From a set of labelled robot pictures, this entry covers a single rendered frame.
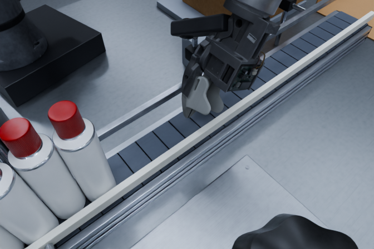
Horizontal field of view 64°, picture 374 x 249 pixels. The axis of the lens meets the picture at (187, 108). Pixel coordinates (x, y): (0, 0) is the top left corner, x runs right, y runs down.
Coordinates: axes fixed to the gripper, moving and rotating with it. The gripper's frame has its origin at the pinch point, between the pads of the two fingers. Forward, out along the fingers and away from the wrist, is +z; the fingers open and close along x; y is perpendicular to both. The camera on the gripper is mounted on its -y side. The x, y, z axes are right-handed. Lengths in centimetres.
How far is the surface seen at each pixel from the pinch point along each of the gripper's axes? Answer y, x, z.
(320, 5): -2.7, 36.4, -24.1
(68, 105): 0.7, -23.4, -3.8
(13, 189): 3.0, -28.9, 5.4
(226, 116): 4.8, 5.8, -1.0
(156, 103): -2.7, -5.3, 0.1
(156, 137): -1.9, -2.4, 7.7
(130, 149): -2.6, -7.0, 10.3
